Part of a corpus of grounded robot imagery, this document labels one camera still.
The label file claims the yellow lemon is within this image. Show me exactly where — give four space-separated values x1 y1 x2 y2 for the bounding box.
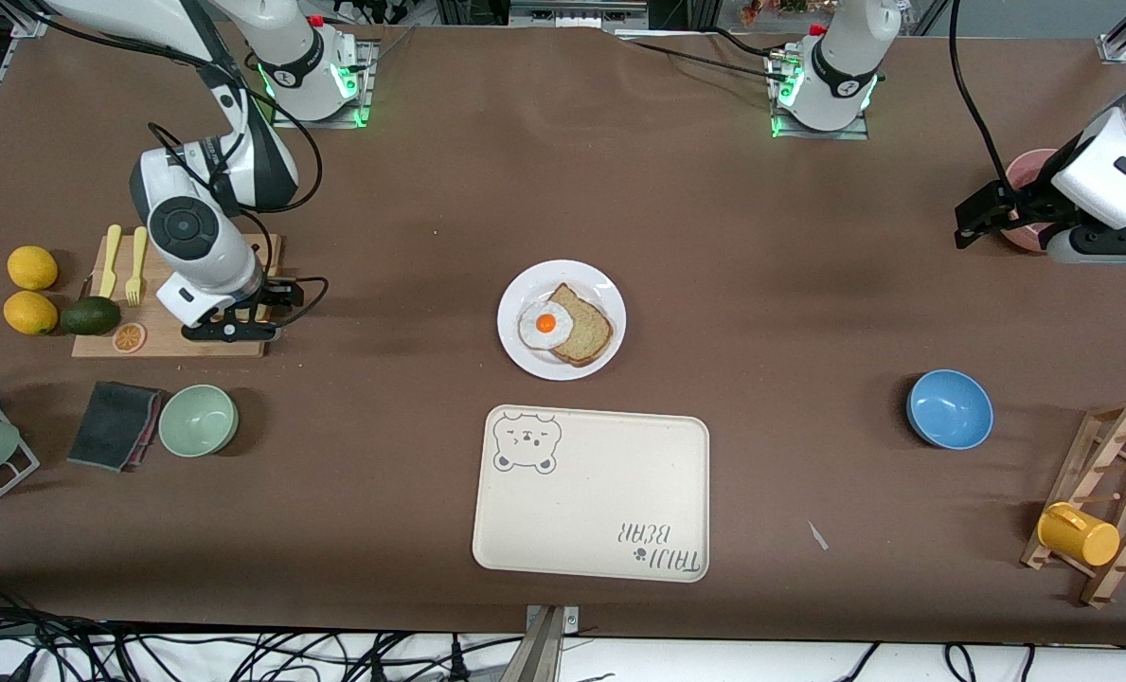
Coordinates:
3 291 59 336
7 245 59 291

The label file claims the wooden mug rack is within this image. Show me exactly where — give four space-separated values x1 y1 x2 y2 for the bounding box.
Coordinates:
1021 400 1126 609

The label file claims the dark grey folded cloth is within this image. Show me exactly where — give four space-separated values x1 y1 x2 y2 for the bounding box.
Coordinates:
67 381 165 473

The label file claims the blue bowl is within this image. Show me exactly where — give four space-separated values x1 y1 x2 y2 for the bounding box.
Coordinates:
906 369 994 450

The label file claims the yellow plastic knife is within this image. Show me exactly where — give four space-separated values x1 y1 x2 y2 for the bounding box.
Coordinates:
98 224 122 300

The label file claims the aluminium frame profile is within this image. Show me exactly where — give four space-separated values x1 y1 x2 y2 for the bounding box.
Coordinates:
1098 0 1126 64

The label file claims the black cable on table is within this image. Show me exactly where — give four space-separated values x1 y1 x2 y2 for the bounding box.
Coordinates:
617 27 805 84

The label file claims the light green bowl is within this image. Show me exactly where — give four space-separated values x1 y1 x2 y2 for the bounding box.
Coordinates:
158 384 240 458

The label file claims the dark green avocado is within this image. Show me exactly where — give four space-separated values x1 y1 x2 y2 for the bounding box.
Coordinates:
60 296 121 336

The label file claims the wooden cutting board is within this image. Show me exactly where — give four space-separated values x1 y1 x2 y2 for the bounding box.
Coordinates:
71 234 282 359

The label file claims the pink bowl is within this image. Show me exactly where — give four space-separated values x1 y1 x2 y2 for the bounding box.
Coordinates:
1004 149 1062 253

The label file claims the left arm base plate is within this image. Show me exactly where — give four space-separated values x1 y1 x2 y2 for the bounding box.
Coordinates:
764 47 871 141

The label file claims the cream bear print tray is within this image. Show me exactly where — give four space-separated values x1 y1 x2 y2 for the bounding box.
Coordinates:
472 404 710 583

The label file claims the small bread slice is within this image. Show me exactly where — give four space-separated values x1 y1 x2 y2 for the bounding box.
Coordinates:
549 283 615 368

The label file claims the white round plate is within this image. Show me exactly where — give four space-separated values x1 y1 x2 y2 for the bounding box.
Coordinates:
497 260 627 382

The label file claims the yellow mug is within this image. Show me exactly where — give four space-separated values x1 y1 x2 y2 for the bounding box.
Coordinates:
1037 502 1121 567

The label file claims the fried egg toy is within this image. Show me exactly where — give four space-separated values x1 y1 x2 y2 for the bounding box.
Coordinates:
518 300 575 351

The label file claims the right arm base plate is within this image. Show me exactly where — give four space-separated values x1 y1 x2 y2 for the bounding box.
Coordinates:
271 40 379 130

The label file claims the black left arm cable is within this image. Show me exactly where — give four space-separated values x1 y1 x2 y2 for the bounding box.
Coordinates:
948 0 1026 195

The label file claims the yellow plastic fork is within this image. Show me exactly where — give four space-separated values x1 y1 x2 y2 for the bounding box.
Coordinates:
125 226 149 307

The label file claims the black floor cable bundle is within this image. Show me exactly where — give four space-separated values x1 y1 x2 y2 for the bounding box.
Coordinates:
0 580 526 682

